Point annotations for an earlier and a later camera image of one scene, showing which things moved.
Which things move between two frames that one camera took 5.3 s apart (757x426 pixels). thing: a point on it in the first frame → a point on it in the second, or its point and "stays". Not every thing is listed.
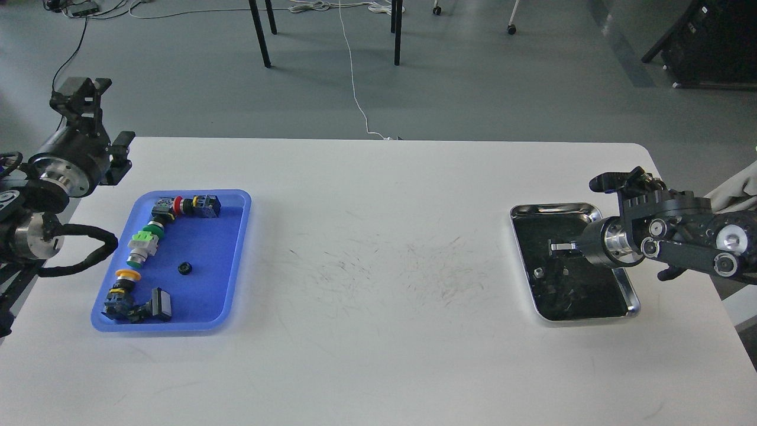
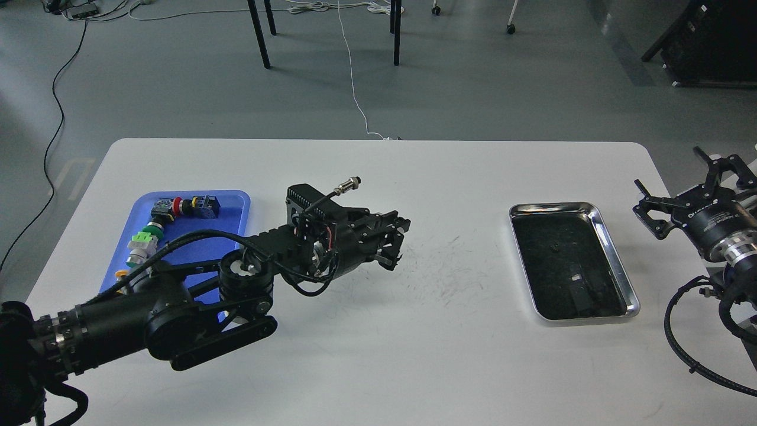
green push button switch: [144, 244] stays
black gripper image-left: [77, 155] → [332, 240]
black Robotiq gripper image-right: [608, 242] → [706, 213]
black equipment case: [714, 45] stays
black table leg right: [396, 22] stays
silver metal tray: [568, 286] stays
